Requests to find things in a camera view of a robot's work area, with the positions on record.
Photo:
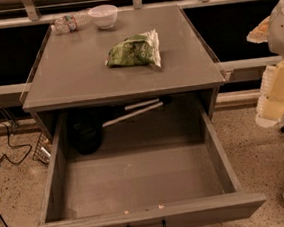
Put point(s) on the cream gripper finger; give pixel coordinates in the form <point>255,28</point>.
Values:
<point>270,107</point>
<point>260,33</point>

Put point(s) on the green jalapeno chip bag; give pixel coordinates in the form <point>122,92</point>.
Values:
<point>141,49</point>

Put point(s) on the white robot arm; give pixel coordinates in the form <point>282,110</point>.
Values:
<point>276,30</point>

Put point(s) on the grey drawer cabinet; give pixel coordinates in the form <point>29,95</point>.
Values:
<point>72,71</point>

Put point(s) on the open grey top drawer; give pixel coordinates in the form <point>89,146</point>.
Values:
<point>167,164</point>

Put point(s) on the white bowl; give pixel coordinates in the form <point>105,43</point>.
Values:
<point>103,16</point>

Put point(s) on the clear plastic water bottle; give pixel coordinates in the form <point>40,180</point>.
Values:
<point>71,22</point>

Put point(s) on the black pan with grey handle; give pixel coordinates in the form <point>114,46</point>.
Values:
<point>85,126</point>

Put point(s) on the wire mesh basket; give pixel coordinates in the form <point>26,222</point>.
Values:
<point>42,152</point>

